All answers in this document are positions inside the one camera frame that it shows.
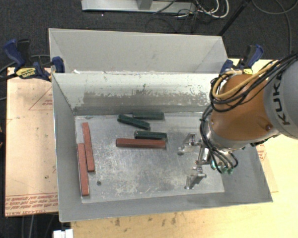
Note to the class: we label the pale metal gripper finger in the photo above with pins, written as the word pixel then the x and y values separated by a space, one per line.
pixel 188 144
pixel 195 177

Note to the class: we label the dark green flat block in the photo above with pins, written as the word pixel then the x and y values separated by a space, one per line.
pixel 148 115
pixel 133 122
pixel 150 135

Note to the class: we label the red-brown flat block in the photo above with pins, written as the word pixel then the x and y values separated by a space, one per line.
pixel 88 146
pixel 140 143
pixel 83 170

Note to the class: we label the grey metal bin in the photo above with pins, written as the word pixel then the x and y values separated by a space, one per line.
pixel 139 167

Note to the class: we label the brown cardboard board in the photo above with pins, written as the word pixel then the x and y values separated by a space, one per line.
pixel 29 142

